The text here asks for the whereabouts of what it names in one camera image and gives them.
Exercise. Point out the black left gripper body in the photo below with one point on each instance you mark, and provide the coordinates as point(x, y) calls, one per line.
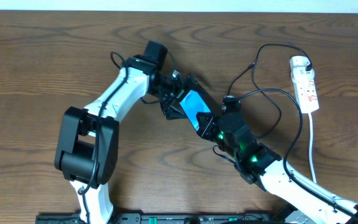
point(173, 95)

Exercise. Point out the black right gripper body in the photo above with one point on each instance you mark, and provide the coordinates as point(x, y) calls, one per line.
point(206, 123)

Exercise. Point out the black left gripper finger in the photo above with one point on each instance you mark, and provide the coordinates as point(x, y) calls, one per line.
point(192, 84)
point(171, 111)

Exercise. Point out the blue screen smartphone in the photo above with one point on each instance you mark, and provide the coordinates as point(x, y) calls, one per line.
point(193, 104)

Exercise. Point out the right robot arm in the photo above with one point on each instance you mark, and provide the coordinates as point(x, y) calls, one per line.
point(259, 165)

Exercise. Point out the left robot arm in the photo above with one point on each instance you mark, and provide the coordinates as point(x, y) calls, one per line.
point(88, 141)

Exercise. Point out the white charger plug adapter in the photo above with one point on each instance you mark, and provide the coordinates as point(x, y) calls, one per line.
point(299, 61)

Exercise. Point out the white power strip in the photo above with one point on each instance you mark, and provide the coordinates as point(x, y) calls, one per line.
point(305, 89)

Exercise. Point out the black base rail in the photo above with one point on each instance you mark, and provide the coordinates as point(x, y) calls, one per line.
point(137, 218)

